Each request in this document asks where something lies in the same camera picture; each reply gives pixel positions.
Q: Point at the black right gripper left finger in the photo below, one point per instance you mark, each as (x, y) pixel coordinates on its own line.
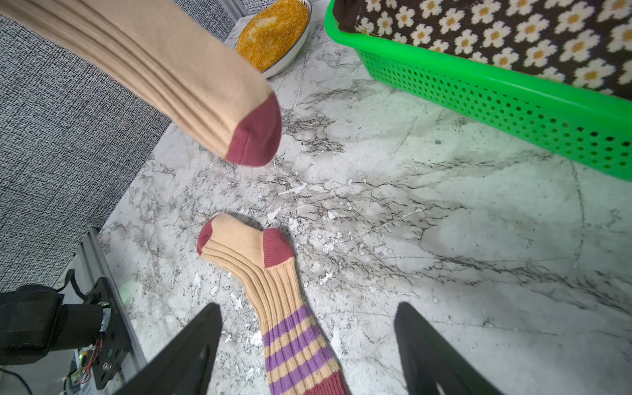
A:
(185, 365)

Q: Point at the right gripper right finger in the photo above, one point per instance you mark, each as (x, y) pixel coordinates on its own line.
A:
(430, 364)

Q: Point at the pink tan striped sock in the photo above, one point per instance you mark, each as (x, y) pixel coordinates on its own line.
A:
(297, 356)

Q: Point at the dark floral sock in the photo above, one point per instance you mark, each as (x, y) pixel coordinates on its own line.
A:
(584, 44)

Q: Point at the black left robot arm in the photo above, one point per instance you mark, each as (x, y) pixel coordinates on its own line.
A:
(35, 321)

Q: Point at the green plastic basket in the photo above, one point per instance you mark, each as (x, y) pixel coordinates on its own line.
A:
(583, 126)

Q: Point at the patterned bowl with orange food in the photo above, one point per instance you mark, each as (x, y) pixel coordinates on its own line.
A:
(273, 39)

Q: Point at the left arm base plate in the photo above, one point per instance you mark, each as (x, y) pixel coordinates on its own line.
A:
(100, 364)

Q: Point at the aluminium front rail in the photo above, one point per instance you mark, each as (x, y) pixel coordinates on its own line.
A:
(88, 263)

